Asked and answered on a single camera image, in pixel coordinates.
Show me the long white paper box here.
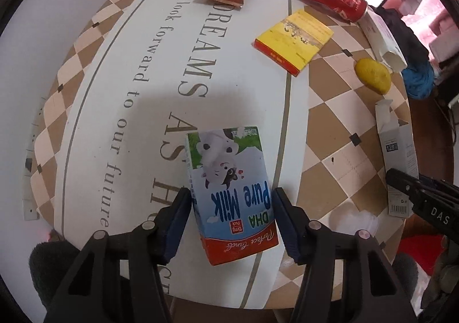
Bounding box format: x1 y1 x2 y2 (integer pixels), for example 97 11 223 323
358 8 408 73

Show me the checkered printed tablecloth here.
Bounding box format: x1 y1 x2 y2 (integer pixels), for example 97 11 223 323
27 0 404 259

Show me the black fuzzy slipper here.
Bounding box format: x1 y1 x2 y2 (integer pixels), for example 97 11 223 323
29 240 79 310

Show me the yellow lemon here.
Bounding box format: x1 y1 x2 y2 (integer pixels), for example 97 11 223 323
354 58 391 95

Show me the blue black clothes pile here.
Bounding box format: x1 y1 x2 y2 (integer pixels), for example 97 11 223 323
374 7 434 100

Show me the yellow red cigarette box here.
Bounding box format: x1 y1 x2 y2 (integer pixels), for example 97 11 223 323
253 9 334 76

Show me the white grey phone box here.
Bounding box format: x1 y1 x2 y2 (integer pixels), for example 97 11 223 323
375 99 419 218

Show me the red blanket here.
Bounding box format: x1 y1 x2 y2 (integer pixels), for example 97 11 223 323
397 234 444 276

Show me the blue white milk carton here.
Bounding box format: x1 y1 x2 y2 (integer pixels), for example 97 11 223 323
186 127 279 266

